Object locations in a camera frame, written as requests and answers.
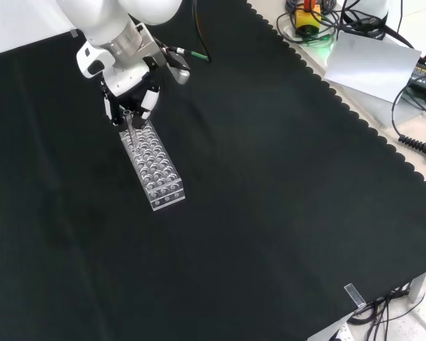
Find black hanging cables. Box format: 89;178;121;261
346;271;426;341

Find yellow stop button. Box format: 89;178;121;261
293;6;324;37

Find clear glass test tube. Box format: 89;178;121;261
121;109;138;152

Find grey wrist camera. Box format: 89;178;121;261
162;49;192;86

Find black looped cable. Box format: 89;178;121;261
275;0;416;49

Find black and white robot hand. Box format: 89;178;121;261
76;40;161;129

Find white bench leg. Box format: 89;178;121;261
407;269;426;303

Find green-tipped black cable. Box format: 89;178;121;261
155;38;212;63

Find pale board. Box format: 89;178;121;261
322;33;422;104

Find clear tape strip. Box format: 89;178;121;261
343;283;367;309

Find clear acrylic test tube rack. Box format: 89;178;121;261
118;119;187;212

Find black and orange cable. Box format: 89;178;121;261
192;0;212;62

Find black bench cloth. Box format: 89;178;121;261
0;0;426;341

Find black cable with ribbed plug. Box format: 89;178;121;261
390;83;426;166

